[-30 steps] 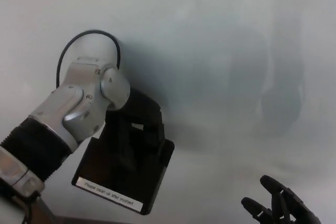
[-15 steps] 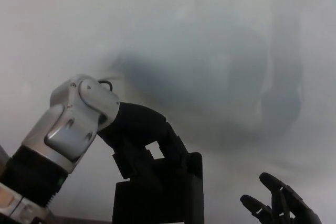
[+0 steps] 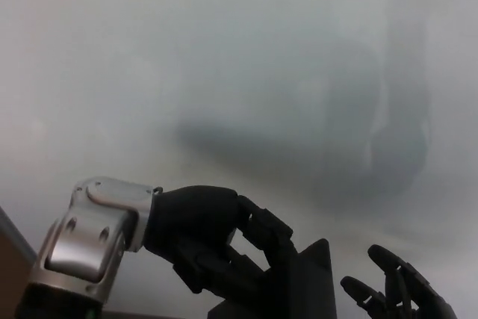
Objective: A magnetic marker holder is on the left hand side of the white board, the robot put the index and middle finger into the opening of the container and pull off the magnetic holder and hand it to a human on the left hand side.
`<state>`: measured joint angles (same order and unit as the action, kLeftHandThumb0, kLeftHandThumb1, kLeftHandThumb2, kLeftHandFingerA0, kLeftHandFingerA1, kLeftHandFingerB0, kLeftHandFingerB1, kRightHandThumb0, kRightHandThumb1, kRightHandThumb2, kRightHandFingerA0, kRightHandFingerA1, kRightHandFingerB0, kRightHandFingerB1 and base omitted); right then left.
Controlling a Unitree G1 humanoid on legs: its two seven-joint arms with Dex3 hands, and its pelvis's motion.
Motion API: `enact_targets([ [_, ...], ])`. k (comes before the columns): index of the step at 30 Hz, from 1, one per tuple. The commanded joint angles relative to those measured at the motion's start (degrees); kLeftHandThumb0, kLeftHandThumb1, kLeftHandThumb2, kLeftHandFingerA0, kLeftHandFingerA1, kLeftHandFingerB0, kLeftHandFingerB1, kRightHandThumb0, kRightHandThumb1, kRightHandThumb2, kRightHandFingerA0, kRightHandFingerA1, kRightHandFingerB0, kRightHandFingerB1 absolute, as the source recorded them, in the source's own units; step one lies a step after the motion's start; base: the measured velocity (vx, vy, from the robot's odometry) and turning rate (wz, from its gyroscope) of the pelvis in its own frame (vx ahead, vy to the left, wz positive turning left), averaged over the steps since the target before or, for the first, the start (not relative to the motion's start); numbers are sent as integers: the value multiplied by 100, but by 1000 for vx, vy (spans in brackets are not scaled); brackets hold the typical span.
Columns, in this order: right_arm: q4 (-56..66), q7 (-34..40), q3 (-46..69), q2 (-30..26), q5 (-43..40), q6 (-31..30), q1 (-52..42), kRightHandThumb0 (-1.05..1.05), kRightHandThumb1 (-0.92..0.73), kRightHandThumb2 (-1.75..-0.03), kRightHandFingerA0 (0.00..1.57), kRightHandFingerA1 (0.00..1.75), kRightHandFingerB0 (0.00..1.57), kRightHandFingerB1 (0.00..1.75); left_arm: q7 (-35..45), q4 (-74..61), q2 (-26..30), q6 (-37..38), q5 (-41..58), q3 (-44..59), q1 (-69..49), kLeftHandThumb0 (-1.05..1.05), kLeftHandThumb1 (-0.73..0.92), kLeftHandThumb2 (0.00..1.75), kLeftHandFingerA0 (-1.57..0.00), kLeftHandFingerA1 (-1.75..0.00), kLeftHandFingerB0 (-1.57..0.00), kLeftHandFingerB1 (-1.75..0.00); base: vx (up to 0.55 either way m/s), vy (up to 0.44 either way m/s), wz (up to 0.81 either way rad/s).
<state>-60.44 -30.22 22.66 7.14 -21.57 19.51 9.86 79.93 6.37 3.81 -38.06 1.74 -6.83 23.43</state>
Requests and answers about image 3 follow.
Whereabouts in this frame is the brown wooden panel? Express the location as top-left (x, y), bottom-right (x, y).
top-left (0, 229), bottom-right (33, 300)

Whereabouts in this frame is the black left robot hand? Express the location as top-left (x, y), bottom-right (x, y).
top-left (143, 184), bottom-right (299, 296)

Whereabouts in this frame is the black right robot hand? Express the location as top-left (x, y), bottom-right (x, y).
top-left (339, 244), bottom-right (459, 319)

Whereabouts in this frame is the black magnetic marker holder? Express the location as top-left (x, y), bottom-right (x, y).
top-left (207, 237), bottom-right (339, 319)

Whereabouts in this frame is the white whiteboard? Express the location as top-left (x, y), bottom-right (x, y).
top-left (0, 0), bottom-right (478, 319)

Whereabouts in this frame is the grey aluminium whiteboard frame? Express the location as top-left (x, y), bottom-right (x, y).
top-left (0, 205), bottom-right (39, 262)

